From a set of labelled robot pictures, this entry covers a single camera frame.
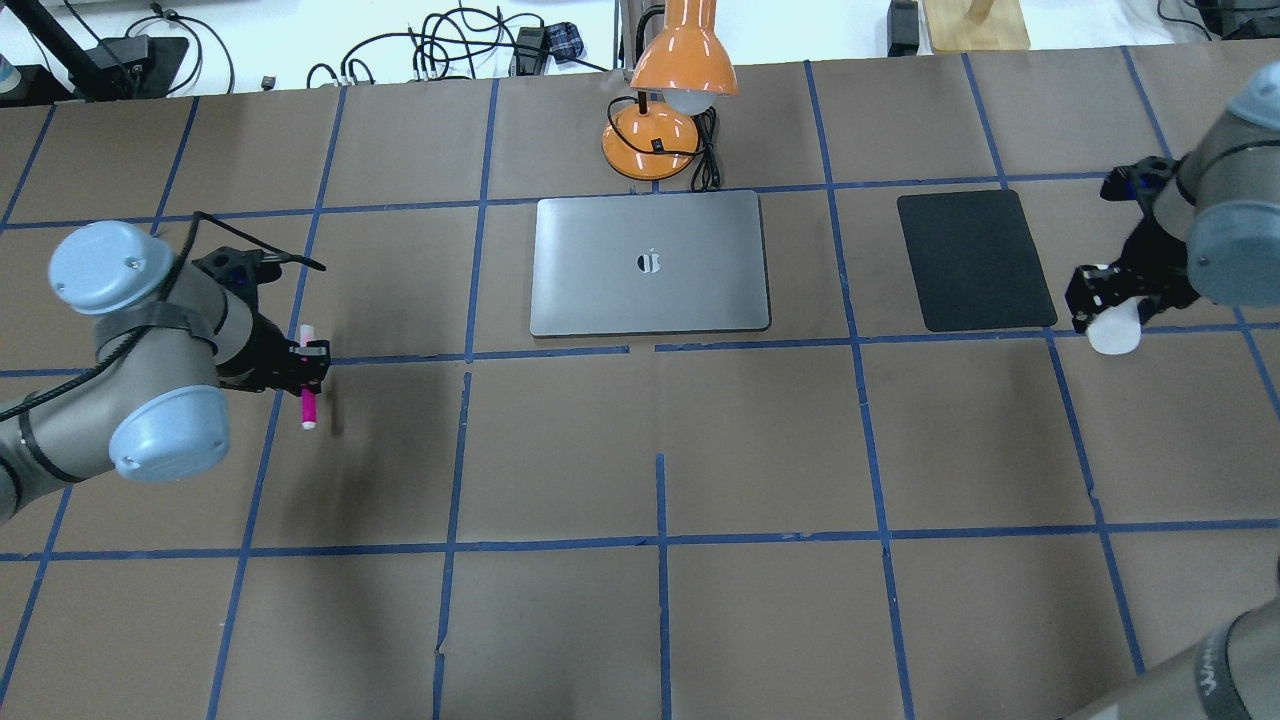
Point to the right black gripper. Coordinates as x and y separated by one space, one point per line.
1152 258

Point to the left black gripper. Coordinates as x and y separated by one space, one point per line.
262 353

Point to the pink highlighter pen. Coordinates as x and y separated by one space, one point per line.
308 399

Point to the white computer mouse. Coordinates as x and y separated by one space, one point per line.
1118 331

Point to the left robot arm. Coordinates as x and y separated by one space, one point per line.
172 335

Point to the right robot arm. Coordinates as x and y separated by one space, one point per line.
1209 230

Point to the black mousepad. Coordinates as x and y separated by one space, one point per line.
974 262

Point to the wooden stand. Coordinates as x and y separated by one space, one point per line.
975 26

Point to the black power adapter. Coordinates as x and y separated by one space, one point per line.
530 50

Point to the grey closed laptop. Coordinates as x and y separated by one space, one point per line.
660 263

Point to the orange desk lamp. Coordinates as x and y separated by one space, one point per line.
677 70

